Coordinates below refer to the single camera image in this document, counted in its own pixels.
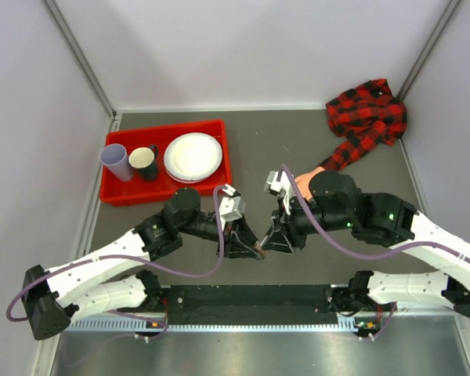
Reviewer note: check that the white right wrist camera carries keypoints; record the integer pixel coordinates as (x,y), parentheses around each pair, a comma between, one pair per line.
(279,185)

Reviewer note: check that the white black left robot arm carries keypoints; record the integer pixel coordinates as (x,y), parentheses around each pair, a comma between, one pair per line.
(116,276)

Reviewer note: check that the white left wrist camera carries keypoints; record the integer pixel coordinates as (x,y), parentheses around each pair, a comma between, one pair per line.
(232,206)

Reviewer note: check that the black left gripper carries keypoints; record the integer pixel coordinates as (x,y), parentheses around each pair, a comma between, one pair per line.
(239,240)

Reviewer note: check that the lilac plastic cup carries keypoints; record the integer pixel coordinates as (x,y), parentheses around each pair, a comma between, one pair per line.
(115,158)

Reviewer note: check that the dark green mug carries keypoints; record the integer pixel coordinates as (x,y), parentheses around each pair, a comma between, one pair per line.
(144,161)

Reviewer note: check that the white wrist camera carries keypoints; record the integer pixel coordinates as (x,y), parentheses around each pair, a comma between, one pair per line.
(232,206)
(279,185)

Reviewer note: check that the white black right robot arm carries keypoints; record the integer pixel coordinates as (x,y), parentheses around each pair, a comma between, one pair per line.
(381,219)

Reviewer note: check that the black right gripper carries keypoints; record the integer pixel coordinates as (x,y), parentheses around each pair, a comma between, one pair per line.
(287,223)

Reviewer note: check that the nail polish bottle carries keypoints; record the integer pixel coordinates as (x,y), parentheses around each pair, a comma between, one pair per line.
(261,249)

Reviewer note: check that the red black plaid shirt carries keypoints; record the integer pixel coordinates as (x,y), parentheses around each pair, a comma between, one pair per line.
(365,116)

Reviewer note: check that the mannequin hand with nails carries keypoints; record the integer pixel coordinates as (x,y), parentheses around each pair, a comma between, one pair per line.
(302,181)

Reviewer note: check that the white paper plate stack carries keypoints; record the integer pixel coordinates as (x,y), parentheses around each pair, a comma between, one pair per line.
(192,157)

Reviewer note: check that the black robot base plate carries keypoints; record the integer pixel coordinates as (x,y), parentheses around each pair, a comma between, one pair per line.
(248,305)

